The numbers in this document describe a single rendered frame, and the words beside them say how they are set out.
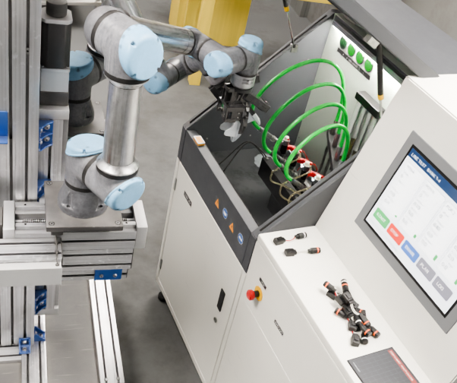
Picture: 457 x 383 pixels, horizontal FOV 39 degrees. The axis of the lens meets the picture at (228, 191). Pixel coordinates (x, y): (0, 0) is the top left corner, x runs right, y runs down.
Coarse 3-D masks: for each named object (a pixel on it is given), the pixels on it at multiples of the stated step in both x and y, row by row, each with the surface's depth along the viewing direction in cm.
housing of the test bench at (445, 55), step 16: (368, 0) 258; (384, 0) 261; (400, 0) 265; (384, 16) 247; (400, 16) 250; (416, 16) 254; (400, 32) 236; (416, 32) 240; (432, 32) 243; (416, 48) 227; (432, 48) 230; (448, 48) 233; (432, 64) 219; (448, 64) 221
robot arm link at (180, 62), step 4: (176, 56) 218; (180, 56) 216; (184, 56) 214; (168, 60) 220; (172, 60) 215; (176, 60) 215; (180, 60) 216; (184, 60) 214; (176, 64) 213; (180, 64) 214; (184, 64) 215; (180, 68) 214; (184, 68) 216; (188, 68) 215; (180, 72) 213; (184, 72) 216; (188, 72) 217; (192, 72) 217; (180, 76) 214; (184, 76) 217; (180, 80) 216
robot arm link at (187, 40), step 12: (96, 12) 158; (84, 24) 160; (144, 24) 173; (156, 24) 177; (168, 24) 183; (168, 36) 180; (180, 36) 184; (192, 36) 189; (204, 36) 192; (168, 48) 183; (180, 48) 186; (192, 48) 190
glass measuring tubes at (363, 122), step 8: (360, 96) 238; (368, 96) 238; (360, 104) 241; (368, 104) 234; (376, 104) 234; (360, 112) 240; (368, 112) 236; (376, 112) 231; (352, 120) 245; (360, 120) 241; (368, 120) 237; (376, 120) 234; (352, 128) 247; (360, 128) 245; (368, 128) 237; (352, 136) 246; (360, 136) 242; (368, 136) 238; (344, 144) 251; (352, 144) 248; (360, 144) 244; (352, 152) 247
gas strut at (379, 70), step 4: (380, 44) 185; (380, 48) 186; (380, 52) 187; (380, 56) 188; (380, 60) 189; (380, 64) 190; (380, 68) 191; (380, 72) 192; (380, 76) 194; (380, 80) 195; (380, 84) 196; (380, 88) 197; (380, 92) 198; (380, 96) 199; (380, 100) 202; (380, 104) 203; (380, 108) 204; (380, 112) 205; (380, 116) 207
